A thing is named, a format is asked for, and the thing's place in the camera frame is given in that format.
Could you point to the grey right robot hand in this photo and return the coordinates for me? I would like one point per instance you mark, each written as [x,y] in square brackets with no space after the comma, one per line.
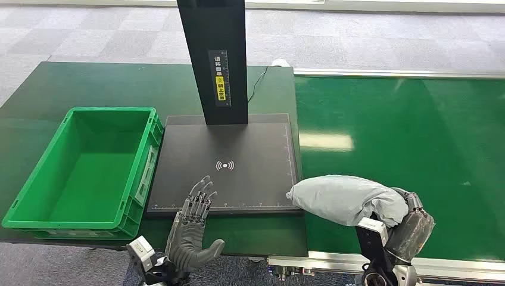
[412,233]

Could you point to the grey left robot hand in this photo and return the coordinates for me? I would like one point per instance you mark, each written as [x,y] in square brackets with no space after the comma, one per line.
[187,241]

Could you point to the grey white courier package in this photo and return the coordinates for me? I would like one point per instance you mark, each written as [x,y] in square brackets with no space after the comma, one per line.
[339,199]

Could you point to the black inbound scanner machine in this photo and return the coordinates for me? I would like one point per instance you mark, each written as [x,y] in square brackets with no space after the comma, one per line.
[244,185]

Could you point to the green conveyor belt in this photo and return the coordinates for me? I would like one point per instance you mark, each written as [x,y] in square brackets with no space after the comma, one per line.
[394,138]

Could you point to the green plastic crate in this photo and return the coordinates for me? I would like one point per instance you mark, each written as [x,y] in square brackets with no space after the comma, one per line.
[37,177]

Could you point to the black yellow instruction label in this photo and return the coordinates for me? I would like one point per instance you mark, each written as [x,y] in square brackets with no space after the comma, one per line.
[220,79]

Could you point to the white round object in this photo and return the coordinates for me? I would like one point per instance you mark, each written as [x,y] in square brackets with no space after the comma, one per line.
[280,62]

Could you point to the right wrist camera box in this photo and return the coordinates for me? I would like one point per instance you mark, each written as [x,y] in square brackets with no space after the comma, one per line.
[373,225]

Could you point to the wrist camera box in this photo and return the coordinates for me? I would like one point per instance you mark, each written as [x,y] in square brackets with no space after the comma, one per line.
[140,250]
[373,225]

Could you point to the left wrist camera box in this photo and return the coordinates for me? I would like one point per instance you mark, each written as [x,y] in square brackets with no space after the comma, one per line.
[140,250]

